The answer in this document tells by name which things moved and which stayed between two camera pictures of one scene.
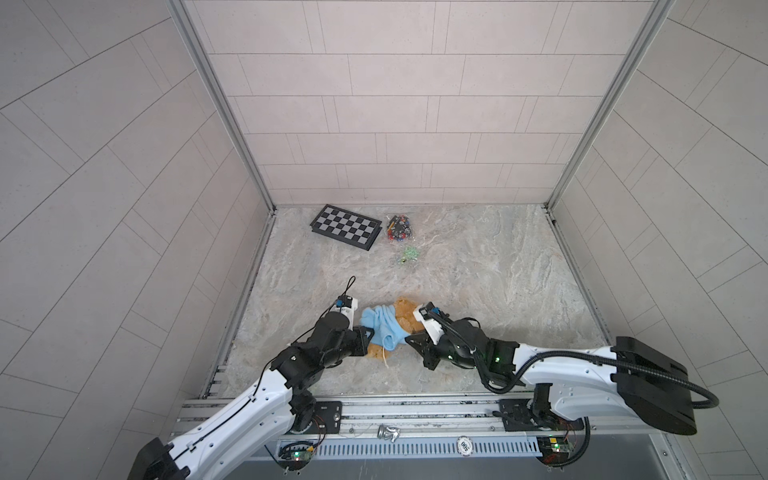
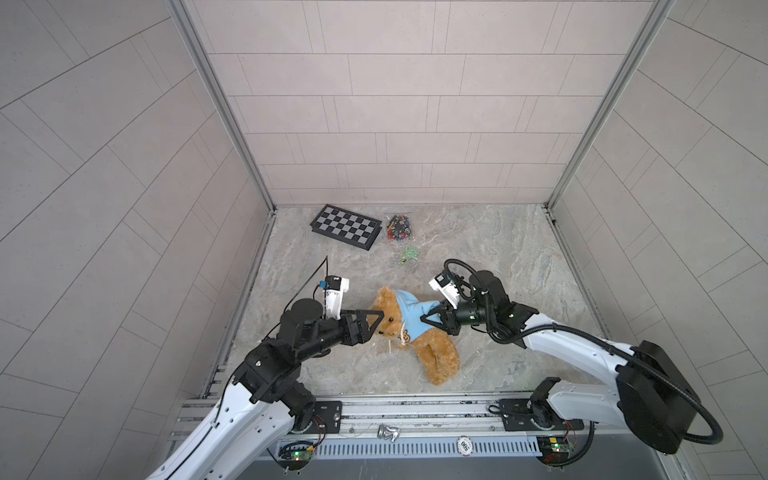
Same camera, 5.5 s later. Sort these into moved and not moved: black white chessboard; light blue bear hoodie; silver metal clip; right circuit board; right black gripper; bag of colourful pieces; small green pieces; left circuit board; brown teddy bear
Moved: light blue bear hoodie; brown teddy bear; right black gripper
Not moved: right circuit board; bag of colourful pieces; left circuit board; silver metal clip; small green pieces; black white chessboard
